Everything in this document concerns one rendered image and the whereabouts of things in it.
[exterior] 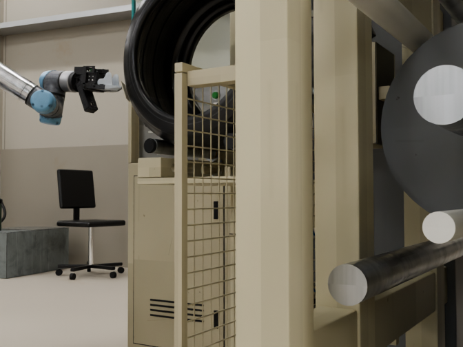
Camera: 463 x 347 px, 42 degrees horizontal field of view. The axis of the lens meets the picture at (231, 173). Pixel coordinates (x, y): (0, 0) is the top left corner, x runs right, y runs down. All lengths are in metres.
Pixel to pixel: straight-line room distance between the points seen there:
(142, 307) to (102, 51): 4.48
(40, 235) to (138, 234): 3.59
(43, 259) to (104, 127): 1.54
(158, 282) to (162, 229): 0.23
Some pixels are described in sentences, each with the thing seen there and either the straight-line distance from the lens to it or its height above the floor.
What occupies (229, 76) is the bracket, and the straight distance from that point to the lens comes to 1.10.
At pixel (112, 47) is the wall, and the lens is 6.79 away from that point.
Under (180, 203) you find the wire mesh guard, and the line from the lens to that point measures 1.12.
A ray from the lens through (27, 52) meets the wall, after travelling 7.49.
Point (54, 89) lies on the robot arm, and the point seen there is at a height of 1.13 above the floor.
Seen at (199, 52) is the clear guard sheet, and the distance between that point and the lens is 2.63.
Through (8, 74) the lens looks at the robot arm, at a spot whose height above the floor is 1.15.
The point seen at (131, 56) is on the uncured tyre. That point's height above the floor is 1.17.
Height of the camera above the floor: 0.75
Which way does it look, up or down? 2 degrees up
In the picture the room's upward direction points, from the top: straight up
